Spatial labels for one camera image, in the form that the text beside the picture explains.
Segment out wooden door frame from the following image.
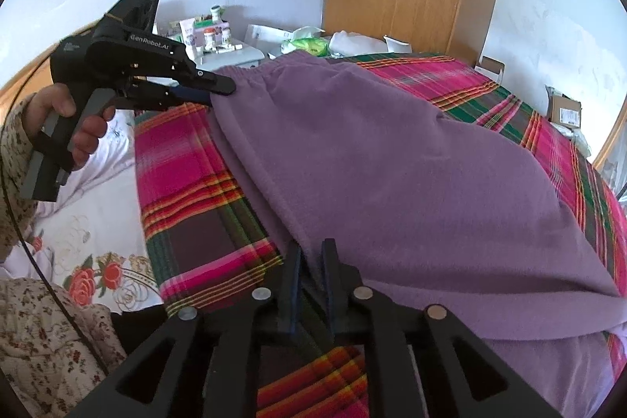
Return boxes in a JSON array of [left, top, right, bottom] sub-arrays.
[[593, 107, 627, 171]]

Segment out small white cardboard box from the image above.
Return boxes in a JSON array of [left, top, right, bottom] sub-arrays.
[[475, 56, 505, 82]]

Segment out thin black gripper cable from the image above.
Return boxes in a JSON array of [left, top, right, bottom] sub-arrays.
[[0, 56, 111, 377]]

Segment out pink carton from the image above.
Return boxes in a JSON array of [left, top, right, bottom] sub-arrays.
[[179, 17, 231, 49]]

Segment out pink green plaid blanket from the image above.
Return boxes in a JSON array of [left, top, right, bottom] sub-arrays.
[[132, 52, 627, 418]]

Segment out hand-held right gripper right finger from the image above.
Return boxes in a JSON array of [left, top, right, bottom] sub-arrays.
[[321, 238, 563, 418]]

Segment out purple fleece pants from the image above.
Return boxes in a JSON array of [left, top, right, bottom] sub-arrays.
[[208, 51, 627, 418]]

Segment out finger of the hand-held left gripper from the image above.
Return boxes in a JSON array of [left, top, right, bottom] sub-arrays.
[[116, 84, 215, 110], [168, 64, 237, 96]]

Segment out person's left hand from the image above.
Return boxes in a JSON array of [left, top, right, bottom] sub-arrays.
[[25, 82, 117, 169]]

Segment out white floral bedsheet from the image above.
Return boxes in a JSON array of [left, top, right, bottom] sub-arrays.
[[0, 107, 165, 316]]

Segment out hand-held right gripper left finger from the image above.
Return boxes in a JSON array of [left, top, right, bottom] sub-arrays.
[[63, 244, 303, 418]]

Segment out person's floral clothing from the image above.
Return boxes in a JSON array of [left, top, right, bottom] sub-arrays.
[[0, 278, 128, 418]]

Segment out green plastic bag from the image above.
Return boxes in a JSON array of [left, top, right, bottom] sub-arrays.
[[289, 35, 330, 56]]

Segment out wooden headboard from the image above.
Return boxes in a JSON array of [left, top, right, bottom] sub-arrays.
[[0, 20, 103, 105]]

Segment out brown cardboard box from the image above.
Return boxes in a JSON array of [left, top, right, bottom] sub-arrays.
[[546, 86, 584, 127]]

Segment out white nightstand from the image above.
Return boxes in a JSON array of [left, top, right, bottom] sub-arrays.
[[193, 38, 268, 71]]

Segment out flat white carton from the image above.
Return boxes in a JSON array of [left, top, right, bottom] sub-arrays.
[[245, 24, 295, 56]]

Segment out person's left forearm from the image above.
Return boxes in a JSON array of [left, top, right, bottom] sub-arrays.
[[0, 105, 40, 267]]

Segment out white plastic bag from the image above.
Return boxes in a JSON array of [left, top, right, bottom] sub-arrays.
[[329, 30, 388, 56]]

